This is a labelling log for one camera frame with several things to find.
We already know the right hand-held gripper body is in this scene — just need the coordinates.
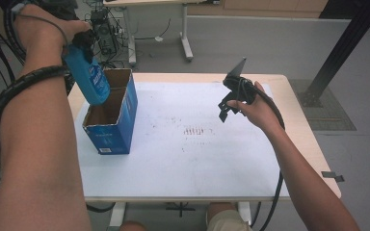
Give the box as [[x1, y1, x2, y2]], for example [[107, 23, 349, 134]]
[[222, 57, 258, 105]]

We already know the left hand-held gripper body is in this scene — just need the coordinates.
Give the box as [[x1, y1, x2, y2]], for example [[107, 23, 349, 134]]
[[71, 29, 96, 49]]

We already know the blue plastic bottle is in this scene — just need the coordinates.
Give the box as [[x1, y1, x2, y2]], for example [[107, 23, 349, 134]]
[[61, 43, 112, 107]]

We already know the blue cardboard box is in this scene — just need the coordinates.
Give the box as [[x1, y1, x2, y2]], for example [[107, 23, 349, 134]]
[[82, 67, 139, 156]]

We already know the person's right hand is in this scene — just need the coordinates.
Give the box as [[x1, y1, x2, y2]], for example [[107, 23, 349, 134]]
[[225, 81, 285, 134]]

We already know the person's left hand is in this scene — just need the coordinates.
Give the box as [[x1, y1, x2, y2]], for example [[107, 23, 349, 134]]
[[13, 3, 93, 66]]

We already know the black computer tower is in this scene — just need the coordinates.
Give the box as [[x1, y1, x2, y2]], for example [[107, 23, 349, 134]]
[[91, 8, 119, 56]]

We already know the white table mat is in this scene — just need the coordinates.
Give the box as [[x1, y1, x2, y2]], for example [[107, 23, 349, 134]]
[[75, 81, 290, 198]]

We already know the white background desk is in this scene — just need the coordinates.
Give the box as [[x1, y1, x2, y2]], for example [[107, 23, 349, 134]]
[[102, 0, 221, 67]]

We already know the light wooden table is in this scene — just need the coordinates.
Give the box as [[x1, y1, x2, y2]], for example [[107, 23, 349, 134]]
[[66, 72, 342, 203]]

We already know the wooden cabinet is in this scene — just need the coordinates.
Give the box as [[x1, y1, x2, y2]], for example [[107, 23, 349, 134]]
[[186, 0, 330, 19]]

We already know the grey floor mat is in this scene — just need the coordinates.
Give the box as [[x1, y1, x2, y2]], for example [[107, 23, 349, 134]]
[[288, 78, 357, 132]]

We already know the white table leg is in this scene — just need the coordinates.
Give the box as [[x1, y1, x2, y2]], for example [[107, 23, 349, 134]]
[[237, 201, 253, 225], [109, 201, 127, 229]]

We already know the person's right leg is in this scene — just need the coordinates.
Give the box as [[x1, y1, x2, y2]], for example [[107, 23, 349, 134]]
[[205, 201, 253, 231]]

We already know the dark tape strip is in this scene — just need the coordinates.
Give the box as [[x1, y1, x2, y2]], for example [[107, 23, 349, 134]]
[[321, 170, 346, 183]]

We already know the person's left knee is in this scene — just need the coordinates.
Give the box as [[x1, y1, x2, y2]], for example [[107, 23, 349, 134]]
[[119, 220, 148, 231]]

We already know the thin grey cable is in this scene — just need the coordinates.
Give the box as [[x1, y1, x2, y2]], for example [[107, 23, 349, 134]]
[[11, 3, 70, 46]]

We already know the black spiral-wrapped cable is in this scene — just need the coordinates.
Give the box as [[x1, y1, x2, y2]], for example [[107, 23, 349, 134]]
[[0, 0, 75, 166]]

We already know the thick black cable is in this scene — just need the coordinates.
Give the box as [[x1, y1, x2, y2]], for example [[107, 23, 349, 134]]
[[237, 76, 286, 231]]

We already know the black bracket under table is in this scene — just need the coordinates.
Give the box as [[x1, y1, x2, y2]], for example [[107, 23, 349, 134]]
[[165, 201, 197, 218]]

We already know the black metal post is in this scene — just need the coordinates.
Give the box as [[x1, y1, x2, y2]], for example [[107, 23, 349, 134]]
[[302, 0, 370, 108]]

